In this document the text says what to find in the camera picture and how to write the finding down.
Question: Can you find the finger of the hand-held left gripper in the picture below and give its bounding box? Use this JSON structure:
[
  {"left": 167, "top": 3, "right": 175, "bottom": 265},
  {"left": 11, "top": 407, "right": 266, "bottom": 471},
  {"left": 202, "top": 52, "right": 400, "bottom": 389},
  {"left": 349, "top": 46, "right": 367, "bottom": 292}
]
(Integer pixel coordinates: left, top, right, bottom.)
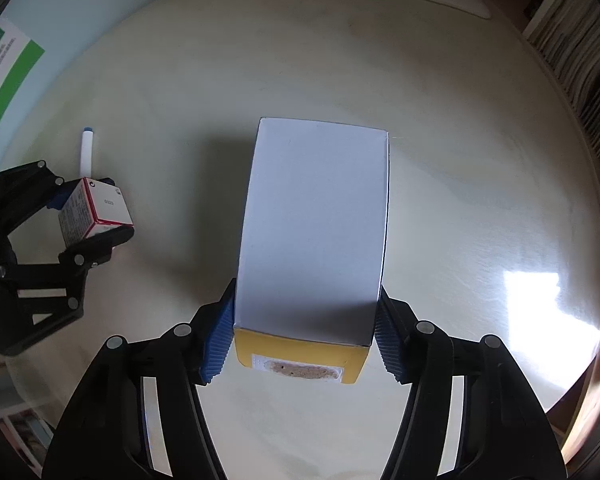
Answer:
[
  {"left": 0, "top": 160, "right": 116, "bottom": 241},
  {"left": 0, "top": 229, "right": 135, "bottom": 357}
]

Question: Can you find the white and yellow box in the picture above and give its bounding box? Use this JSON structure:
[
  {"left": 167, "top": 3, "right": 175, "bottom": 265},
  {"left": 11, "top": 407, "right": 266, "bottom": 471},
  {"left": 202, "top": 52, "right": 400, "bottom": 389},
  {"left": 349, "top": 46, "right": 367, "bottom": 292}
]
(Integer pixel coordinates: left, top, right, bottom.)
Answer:
[{"left": 232, "top": 117, "right": 392, "bottom": 387}]

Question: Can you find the small white printed box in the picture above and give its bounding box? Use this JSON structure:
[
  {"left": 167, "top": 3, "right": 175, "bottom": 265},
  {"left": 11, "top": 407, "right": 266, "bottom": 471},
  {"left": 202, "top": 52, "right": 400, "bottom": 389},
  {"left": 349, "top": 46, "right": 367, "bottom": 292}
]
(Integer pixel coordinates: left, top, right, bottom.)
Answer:
[{"left": 57, "top": 177, "right": 134, "bottom": 251}]

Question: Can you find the green and white wall poster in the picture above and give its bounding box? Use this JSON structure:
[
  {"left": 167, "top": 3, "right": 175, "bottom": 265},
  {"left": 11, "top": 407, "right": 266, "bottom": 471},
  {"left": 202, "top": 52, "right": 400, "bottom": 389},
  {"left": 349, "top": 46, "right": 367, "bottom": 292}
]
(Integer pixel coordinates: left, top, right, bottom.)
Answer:
[{"left": 0, "top": 17, "right": 47, "bottom": 161}]

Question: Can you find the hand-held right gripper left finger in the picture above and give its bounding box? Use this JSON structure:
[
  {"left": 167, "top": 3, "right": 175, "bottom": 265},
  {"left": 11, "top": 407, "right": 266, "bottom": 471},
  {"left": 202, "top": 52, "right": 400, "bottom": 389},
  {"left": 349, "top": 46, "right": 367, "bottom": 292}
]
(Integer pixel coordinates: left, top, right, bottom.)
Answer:
[{"left": 42, "top": 277, "right": 238, "bottom": 480}]

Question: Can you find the white pen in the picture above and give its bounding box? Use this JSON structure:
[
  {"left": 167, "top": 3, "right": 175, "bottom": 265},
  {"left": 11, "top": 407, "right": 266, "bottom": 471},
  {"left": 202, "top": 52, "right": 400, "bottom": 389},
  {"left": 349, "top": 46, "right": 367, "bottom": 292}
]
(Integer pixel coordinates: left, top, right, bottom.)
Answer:
[{"left": 78, "top": 127, "right": 97, "bottom": 179}]

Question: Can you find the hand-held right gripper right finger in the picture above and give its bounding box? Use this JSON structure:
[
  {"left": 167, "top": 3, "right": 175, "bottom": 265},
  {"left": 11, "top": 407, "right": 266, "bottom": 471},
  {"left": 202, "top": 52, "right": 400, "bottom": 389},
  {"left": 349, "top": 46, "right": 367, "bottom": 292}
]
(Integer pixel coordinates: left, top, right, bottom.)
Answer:
[{"left": 373, "top": 285, "right": 566, "bottom": 480}]

